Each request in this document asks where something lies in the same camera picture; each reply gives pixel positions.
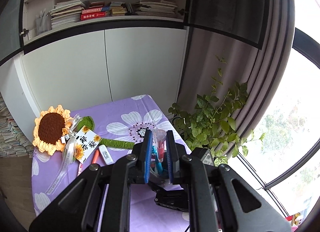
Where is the orange marker pen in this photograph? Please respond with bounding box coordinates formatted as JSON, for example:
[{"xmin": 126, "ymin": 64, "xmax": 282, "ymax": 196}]
[{"xmin": 91, "ymin": 149, "xmax": 100, "ymax": 164}]

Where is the translucent white ribbon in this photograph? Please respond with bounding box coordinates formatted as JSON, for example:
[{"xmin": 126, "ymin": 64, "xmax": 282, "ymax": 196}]
[{"xmin": 45, "ymin": 114, "xmax": 82, "ymax": 195}]

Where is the red gel pen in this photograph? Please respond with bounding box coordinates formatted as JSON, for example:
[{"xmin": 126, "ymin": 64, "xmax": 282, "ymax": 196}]
[{"xmin": 155, "ymin": 129, "xmax": 167, "ymax": 163}]

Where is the blue pen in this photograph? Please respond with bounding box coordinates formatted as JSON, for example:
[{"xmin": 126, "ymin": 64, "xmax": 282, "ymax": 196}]
[{"xmin": 151, "ymin": 145, "xmax": 163, "ymax": 176}]

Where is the grey curtain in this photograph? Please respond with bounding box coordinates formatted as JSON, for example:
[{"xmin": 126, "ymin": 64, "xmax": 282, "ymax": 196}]
[{"xmin": 177, "ymin": 0, "xmax": 296, "ymax": 148}]

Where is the sunflower greeting card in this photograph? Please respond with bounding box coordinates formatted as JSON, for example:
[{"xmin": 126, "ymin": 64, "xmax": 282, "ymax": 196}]
[{"xmin": 75, "ymin": 125, "xmax": 101, "ymax": 164}]

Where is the crochet sunflower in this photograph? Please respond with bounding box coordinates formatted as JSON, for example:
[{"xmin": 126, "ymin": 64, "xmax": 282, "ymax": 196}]
[{"xmin": 32, "ymin": 105, "xmax": 135, "ymax": 160}]

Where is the white cabinet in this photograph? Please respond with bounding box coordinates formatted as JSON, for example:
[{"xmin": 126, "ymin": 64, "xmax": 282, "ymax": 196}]
[{"xmin": 1, "ymin": 27, "xmax": 187, "ymax": 125}]

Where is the pink patterned pen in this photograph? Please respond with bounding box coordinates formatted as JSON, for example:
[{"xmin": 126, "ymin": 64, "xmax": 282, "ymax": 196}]
[{"xmin": 77, "ymin": 163, "xmax": 83, "ymax": 176}]

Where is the stack of papers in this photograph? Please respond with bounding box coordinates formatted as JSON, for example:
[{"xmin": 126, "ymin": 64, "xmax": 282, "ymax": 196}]
[{"xmin": 0, "ymin": 96, "xmax": 34, "ymax": 157}]

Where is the green potted plant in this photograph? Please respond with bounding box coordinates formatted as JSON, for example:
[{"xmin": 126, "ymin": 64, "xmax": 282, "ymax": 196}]
[{"xmin": 168, "ymin": 56, "xmax": 266, "ymax": 166}]

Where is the purple floral tablecloth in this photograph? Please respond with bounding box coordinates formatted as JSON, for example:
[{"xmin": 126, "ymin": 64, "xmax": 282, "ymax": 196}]
[{"xmin": 31, "ymin": 95, "xmax": 189, "ymax": 231}]

